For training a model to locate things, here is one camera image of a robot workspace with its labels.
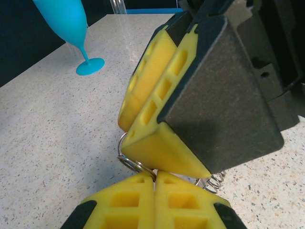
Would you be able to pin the blue plastic goblet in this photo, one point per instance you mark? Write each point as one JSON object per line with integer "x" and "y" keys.
{"x": 69, "y": 19}

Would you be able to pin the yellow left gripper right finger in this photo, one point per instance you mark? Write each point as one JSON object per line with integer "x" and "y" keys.
{"x": 190, "y": 214}

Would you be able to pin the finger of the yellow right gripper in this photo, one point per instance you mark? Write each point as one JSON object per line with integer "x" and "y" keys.
{"x": 152, "y": 71}
{"x": 219, "y": 107}

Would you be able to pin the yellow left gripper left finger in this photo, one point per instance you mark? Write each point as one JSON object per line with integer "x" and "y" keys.
{"x": 124, "y": 214}

